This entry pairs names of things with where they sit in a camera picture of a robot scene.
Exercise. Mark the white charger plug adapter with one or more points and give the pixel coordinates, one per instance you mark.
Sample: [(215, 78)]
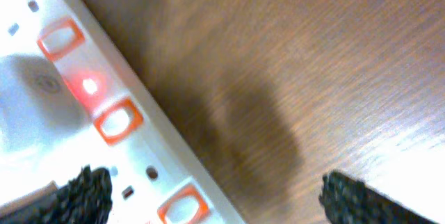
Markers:
[(37, 107)]

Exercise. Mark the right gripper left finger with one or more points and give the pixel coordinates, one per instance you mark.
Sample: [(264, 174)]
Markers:
[(85, 199)]

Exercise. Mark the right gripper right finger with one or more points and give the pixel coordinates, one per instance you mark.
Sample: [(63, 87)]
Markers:
[(349, 201)]

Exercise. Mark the white power strip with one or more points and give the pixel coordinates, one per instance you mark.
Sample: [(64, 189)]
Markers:
[(155, 176)]

